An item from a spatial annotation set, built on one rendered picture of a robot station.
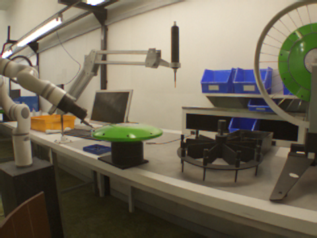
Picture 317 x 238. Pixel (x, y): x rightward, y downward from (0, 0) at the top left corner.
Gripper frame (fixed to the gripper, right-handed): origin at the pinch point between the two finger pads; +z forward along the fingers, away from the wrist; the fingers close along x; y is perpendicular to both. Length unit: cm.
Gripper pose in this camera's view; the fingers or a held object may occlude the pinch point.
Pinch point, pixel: (94, 127)
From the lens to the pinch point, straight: 96.7
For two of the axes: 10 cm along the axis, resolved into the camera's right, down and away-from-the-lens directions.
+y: 5.4, -8.4, 0.9
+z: 7.7, 5.4, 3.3
